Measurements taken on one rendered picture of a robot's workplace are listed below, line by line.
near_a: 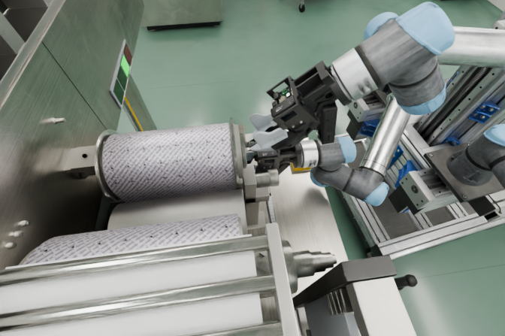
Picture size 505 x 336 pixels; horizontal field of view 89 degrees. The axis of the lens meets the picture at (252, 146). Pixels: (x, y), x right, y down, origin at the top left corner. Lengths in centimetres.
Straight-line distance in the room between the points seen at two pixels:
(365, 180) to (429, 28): 48
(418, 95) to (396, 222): 135
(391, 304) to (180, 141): 40
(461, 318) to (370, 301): 178
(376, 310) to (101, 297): 25
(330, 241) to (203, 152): 52
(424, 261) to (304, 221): 128
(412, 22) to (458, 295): 182
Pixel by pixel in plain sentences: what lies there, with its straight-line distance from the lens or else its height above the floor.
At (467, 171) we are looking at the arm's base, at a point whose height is 87.
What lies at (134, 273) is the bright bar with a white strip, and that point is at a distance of 29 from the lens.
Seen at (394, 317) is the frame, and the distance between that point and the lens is 29.
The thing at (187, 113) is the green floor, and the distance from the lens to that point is 239.
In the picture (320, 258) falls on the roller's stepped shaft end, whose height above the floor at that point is 135.
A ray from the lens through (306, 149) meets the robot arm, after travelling 69.
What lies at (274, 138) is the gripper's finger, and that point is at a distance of 49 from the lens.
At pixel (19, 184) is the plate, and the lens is 52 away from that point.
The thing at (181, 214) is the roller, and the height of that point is 124.
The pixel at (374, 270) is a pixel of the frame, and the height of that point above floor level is 144.
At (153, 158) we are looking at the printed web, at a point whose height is 130.
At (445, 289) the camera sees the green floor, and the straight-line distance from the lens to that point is 205.
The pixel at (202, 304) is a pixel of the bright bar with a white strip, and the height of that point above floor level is 144.
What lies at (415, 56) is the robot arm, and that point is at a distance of 44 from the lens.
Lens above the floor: 170
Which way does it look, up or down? 55 degrees down
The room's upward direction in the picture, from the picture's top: straight up
